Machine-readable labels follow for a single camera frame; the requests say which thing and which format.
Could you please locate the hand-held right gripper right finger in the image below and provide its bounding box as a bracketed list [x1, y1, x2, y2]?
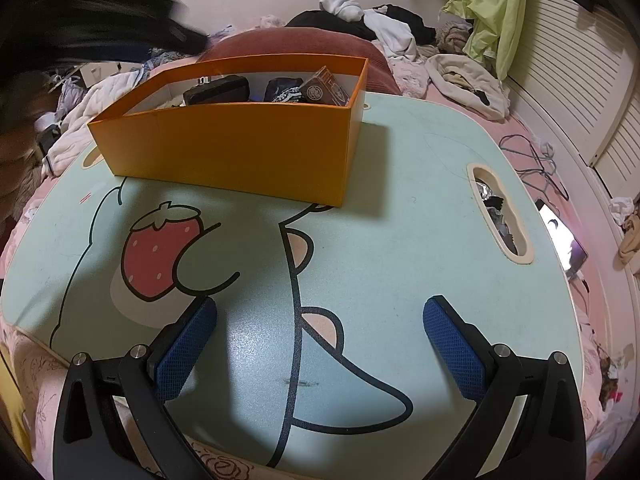
[422, 295, 587, 480]

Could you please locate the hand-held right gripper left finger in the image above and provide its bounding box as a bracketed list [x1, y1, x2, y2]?
[52, 296, 219, 480]

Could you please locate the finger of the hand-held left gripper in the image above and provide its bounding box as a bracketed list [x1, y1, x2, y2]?
[120, 0, 209, 58]

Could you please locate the orange cardboard box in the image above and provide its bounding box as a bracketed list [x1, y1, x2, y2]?
[88, 55, 370, 207]

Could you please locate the mint cartoon print desktop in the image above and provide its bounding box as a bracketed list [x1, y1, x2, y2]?
[0, 92, 583, 471]

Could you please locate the black zip case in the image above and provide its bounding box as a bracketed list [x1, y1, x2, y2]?
[183, 75, 250, 106]

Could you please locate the white fluffy blanket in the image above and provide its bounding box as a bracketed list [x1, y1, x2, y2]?
[47, 70, 146, 176]

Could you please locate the red cushion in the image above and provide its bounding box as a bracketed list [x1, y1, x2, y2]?
[196, 26, 402, 96]

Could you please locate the dark patterned pouch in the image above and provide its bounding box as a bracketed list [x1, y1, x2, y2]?
[264, 77, 304, 103]

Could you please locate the black garment pile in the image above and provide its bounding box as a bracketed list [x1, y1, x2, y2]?
[286, 5, 436, 43]

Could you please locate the smartphone with lit screen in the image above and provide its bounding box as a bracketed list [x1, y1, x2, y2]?
[535, 199, 588, 271]

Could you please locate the brown patterned card box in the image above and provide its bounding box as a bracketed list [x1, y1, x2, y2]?
[299, 66, 351, 107]

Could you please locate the beige crumpled cloth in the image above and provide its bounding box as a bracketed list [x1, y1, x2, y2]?
[619, 210, 640, 275]

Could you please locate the white garment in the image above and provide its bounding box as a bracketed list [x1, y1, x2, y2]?
[320, 0, 426, 63]

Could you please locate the beige crumpled blanket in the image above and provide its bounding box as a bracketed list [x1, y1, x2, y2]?
[425, 54, 511, 121]

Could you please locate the white louvred closet door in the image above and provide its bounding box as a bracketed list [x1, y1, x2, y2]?
[505, 0, 640, 201]

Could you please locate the green hanging garment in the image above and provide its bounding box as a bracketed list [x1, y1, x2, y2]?
[442, 0, 530, 79]

